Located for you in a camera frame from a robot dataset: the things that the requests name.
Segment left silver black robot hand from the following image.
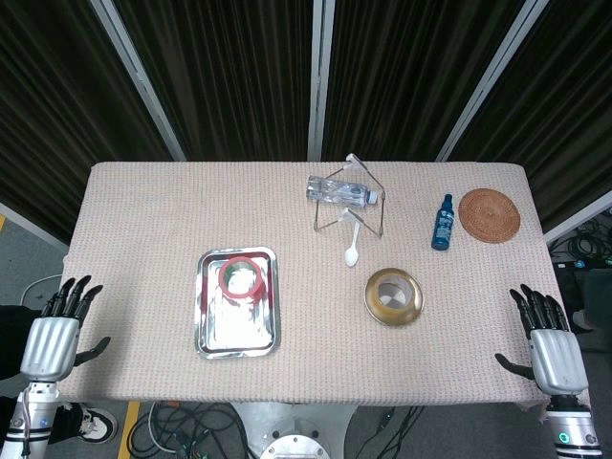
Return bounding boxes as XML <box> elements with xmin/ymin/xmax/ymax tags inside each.
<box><xmin>19</xmin><ymin>275</ymin><xmax>112</xmax><ymax>383</ymax></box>

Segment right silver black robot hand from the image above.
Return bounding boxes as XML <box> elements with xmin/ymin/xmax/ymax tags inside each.
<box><xmin>494</xmin><ymin>284</ymin><xmax>590</xmax><ymax>396</ymax></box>

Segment red tape roll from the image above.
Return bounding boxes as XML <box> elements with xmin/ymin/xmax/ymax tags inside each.
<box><xmin>218</xmin><ymin>255</ymin><xmax>266</xmax><ymax>297</ymax></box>

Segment white silver robot base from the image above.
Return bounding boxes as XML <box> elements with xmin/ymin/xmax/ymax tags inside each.
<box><xmin>229</xmin><ymin>401</ymin><xmax>367</xmax><ymax>459</ymax></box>

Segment white black sneaker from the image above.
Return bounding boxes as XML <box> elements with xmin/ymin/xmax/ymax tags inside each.
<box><xmin>76</xmin><ymin>403</ymin><xmax>119</xmax><ymax>444</ymax></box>

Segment round stainless steel plate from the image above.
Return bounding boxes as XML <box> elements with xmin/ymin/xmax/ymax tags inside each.
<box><xmin>364</xmin><ymin>267</ymin><xmax>425</xmax><ymax>327</ymax></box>

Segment round woven rattan coaster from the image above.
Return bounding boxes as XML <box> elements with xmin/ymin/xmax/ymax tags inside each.
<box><xmin>458</xmin><ymin>188</ymin><xmax>522</xmax><ymax>242</ymax></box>

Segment beige waffle tablecloth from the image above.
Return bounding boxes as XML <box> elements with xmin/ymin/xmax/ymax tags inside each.
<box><xmin>59</xmin><ymin>161</ymin><xmax>575</xmax><ymax>407</ymax></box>

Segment blue spray bottle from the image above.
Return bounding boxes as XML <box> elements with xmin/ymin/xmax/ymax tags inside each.
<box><xmin>430</xmin><ymin>193</ymin><xmax>455</xmax><ymax>251</ymax></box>

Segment rectangular stainless steel tray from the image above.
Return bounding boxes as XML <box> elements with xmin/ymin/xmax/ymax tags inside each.
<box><xmin>194</xmin><ymin>246</ymin><xmax>282</xmax><ymax>360</ymax></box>

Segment dark pleated curtain panel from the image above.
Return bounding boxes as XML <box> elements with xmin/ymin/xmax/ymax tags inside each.
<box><xmin>322</xmin><ymin>0</ymin><xmax>537</xmax><ymax>162</ymax></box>
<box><xmin>0</xmin><ymin>0</ymin><xmax>174</xmax><ymax>243</ymax></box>
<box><xmin>113</xmin><ymin>0</ymin><xmax>317</xmax><ymax>162</ymax></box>
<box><xmin>448</xmin><ymin>0</ymin><xmax>612</xmax><ymax>233</ymax></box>

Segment white plastic spoon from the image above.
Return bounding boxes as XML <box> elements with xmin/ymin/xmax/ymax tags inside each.
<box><xmin>344</xmin><ymin>224</ymin><xmax>361</xmax><ymax>267</ymax></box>

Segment clear plastic water bottle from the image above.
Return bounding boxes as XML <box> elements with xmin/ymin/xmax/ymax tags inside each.
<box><xmin>305</xmin><ymin>175</ymin><xmax>381</xmax><ymax>206</ymax></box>

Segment folding metal stand white clips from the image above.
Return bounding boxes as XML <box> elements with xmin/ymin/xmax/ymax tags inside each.
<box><xmin>313</xmin><ymin>152</ymin><xmax>387</xmax><ymax>239</ymax></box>

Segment black floor cable tangle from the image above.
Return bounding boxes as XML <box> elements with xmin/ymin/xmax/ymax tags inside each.
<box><xmin>127</xmin><ymin>401</ymin><xmax>254</xmax><ymax>459</ymax></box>
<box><xmin>549</xmin><ymin>224</ymin><xmax>612</xmax><ymax>269</ymax></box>

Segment grey partition base rail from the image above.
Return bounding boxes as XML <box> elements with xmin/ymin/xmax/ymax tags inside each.
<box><xmin>0</xmin><ymin>202</ymin><xmax>69</xmax><ymax>251</ymax></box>
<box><xmin>543</xmin><ymin>208</ymin><xmax>612</xmax><ymax>244</ymax></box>

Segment white floor cable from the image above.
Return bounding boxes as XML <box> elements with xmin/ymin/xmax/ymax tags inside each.
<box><xmin>146</xmin><ymin>402</ymin><xmax>166</xmax><ymax>453</ymax></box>

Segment grey partition post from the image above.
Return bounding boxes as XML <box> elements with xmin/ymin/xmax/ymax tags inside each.
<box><xmin>307</xmin><ymin>0</ymin><xmax>337</xmax><ymax>162</ymax></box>
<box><xmin>433</xmin><ymin>0</ymin><xmax>552</xmax><ymax>163</ymax></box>
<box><xmin>89</xmin><ymin>0</ymin><xmax>187</xmax><ymax>163</ymax></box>

